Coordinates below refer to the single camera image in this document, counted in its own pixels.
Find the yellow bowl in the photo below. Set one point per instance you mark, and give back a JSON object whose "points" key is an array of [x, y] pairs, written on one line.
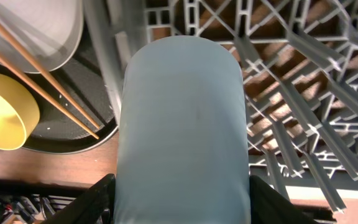
{"points": [[19, 114]]}

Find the wooden chopstick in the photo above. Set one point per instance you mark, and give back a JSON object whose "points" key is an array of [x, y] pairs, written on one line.
{"points": [[44, 72], [14, 69]]}

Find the grey dishwasher rack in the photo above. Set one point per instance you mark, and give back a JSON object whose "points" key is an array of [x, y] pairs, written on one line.
{"points": [[299, 62]]}

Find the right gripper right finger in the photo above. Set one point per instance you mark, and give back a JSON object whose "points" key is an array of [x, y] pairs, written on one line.
{"points": [[269, 207]]}

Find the grey plate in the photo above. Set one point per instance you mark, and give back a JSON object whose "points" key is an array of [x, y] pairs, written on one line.
{"points": [[50, 30]]}

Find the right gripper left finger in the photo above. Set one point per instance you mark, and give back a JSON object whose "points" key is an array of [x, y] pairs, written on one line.
{"points": [[96, 204]]}

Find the blue cup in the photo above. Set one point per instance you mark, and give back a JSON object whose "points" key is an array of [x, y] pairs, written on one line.
{"points": [[182, 154]]}

